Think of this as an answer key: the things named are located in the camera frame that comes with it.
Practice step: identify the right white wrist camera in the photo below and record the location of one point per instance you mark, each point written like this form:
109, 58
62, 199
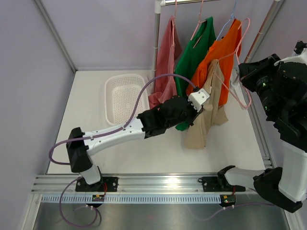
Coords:
298, 56

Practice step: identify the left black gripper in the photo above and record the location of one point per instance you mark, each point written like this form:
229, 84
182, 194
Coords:
195, 114

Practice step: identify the beige t shirt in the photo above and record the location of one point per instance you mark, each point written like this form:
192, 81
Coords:
213, 114

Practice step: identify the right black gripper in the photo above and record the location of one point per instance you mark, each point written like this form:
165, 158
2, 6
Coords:
249, 72

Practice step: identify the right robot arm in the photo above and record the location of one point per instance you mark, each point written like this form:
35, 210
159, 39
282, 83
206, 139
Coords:
281, 85

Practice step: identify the orange t shirt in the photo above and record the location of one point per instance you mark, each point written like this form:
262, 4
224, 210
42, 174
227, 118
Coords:
223, 51

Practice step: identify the white perforated plastic basket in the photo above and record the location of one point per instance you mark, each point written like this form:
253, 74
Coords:
121, 93

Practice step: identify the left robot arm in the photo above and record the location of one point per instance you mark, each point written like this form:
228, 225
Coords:
82, 146

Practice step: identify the green t shirt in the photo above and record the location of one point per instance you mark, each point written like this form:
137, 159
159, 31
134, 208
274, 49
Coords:
192, 57

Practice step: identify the light blue hanger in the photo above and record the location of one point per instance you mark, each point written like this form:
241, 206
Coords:
232, 16

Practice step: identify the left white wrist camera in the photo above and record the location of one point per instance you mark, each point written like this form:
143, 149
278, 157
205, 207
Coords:
198, 99

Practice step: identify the pink hanger of green shirt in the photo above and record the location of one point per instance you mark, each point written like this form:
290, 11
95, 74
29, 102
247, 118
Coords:
200, 22

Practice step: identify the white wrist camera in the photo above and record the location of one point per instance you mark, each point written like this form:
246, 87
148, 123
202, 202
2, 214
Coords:
198, 99
298, 56

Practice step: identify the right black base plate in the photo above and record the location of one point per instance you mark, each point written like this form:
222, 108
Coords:
216, 184

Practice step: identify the aluminium mounting rail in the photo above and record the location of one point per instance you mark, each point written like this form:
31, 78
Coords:
128, 184

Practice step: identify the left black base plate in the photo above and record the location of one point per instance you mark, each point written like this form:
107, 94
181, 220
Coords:
110, 183

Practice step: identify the white slotted cable duct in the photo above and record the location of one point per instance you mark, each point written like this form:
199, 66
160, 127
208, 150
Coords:
131, 199

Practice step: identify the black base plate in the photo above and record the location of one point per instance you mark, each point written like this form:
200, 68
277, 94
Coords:
110, 183
216, 184

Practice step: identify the metal clothes rack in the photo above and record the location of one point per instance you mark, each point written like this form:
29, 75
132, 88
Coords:
266, 25

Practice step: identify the pink t shirt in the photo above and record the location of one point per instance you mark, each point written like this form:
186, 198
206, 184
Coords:
165, 87

